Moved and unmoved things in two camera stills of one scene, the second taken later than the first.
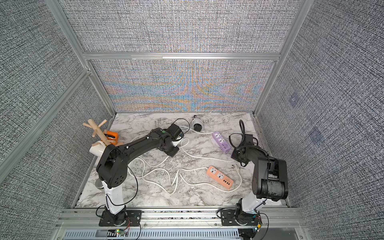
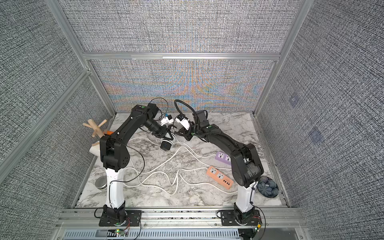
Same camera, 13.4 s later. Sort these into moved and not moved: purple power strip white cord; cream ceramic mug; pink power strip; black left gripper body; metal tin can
Moved: purple power strip white cord; black left gripper body
Not moved: cream ceramic mug; pink power strip; metal tin can
